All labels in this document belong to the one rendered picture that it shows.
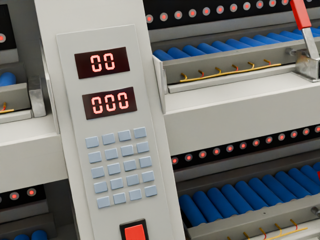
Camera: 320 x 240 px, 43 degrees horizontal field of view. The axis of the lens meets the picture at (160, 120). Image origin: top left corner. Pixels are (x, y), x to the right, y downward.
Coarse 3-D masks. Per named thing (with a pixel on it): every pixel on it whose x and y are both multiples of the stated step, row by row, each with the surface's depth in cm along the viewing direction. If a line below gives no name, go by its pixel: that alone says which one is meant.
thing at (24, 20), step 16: (0, 0) 53; (16, 0) 53; (32, 0) 54; (16, 16) 53; (32, 16) 54; (16, 32) 54; (32, 32) 54; (32, 48) 54; (32, 64) 54; (48, 192) 55; (64, 192) 55; (64, 208) 55; (64, 224) 55
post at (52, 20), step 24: (48, 0) 35; (72, 0) 36; (96, 0) 36; (120, 0) 37; (48, 24) 35; (72, 24) 36; (96, 24) 36; (120, 24) 37; (144, 24) 37; (48, 48) 35; (144, 48) 37; (144, 72) 37; (72, 144) 36; (168, 144) 38; (72, 168) 36; (168, 168) 38; (72, 192) 36; (168, 192) 38
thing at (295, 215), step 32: (192, 160) 56; (224, 160) 57; (256, 160) 59; (288, 160) 59; (192, 192) 55; (224, 192) 54; (256, 192) 54; (288, 192) 52; (192, 224) 49; (224, 224) 47; (256, 224) 47; (288, 224) 49
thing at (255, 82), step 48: (144, 0) 53; (192, 0) 55; (240, 0) 57; (288, 0) 59; (192, 48) 52; (240, 48) 51; (288, 48) 48; (192, 96) 42; (240, 96) 41; (288, 96) 41; (192, 144) 40
